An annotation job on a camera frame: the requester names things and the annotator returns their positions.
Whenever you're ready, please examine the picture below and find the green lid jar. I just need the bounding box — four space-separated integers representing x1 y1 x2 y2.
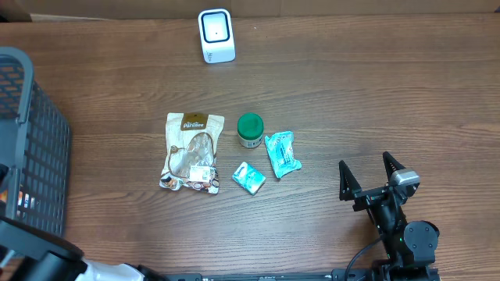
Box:
237 112 264 148

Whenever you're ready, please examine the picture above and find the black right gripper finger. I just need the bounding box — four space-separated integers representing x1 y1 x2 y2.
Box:
382 151 405 179
339 160 362 201

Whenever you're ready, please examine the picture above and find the teal tissue pack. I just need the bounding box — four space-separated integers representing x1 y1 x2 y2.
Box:
265 131 302 179

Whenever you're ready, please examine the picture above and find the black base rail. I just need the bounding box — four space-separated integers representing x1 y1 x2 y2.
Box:
164 269 371 281

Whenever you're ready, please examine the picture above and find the brown clear snack bag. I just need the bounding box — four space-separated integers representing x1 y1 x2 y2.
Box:
159 112 225 194

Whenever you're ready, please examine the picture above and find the white barcode scanner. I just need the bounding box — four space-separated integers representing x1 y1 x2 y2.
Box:
198 9 236 64

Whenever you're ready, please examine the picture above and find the small teal gum pack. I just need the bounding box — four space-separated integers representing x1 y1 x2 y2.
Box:
232 162 266 195

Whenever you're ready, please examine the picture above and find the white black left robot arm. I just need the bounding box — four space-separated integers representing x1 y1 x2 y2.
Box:
1 216 168 281

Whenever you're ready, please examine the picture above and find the orange white small box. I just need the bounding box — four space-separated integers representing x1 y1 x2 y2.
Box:
0 190 36 208

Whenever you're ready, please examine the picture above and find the grey plastic mesh basket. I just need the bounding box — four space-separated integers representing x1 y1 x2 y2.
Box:
1 47 72 237

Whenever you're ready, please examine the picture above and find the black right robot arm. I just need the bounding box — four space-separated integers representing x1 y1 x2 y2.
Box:
332 151 440 281

